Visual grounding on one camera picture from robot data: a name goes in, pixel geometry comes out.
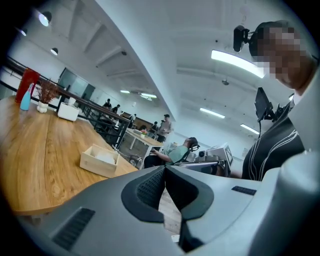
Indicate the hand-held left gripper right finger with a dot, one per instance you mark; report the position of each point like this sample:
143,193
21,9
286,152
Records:
220,200

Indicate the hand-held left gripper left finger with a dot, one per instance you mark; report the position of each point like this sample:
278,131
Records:
105,215

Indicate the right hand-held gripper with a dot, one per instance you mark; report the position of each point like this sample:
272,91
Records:
217,155

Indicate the small wooden box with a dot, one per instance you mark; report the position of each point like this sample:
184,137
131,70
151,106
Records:
100,167

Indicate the white cloth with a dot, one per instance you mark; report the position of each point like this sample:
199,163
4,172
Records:
106,158

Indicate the white plastic box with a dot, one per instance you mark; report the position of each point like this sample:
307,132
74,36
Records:
67,112

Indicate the black office chair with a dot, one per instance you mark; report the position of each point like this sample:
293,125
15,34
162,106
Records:
191,150

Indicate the white ceiling tube light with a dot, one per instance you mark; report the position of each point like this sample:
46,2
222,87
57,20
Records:
148,95
250,128
212,113
235,62
125,91

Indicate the wooden table with white legs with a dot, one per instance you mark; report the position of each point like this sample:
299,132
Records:
37,150
150,141

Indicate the black mesh wastebasket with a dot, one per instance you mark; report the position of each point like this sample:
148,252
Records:
133,160

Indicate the pink flowers in white pot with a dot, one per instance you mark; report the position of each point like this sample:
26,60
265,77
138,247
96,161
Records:
143,133

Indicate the person's black printed shirt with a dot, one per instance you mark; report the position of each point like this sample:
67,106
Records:
272,155

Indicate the curved black metal railing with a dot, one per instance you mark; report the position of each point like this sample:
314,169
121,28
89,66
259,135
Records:
123,135

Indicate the small dark ceiling fixture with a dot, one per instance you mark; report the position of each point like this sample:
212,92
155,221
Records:
225,82

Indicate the black chest-mounted device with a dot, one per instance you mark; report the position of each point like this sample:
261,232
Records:
262,105

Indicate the white paper cup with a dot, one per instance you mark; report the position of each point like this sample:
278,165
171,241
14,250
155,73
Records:
72,101

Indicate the person's face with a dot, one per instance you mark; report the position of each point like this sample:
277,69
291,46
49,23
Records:
280,55

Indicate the dried flowers in white pot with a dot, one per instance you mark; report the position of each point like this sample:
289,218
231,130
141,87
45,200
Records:
46,92

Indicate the blue spray bottle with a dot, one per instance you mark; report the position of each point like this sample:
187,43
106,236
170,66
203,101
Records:
26,100

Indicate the red book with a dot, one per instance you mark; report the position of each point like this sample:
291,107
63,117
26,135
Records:
26,85

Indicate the black dome pendant lamp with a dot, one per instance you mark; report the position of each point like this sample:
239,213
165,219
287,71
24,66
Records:
54,51
23,32
45,18

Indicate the black head-mounted camera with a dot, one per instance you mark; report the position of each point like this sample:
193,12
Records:
240,37

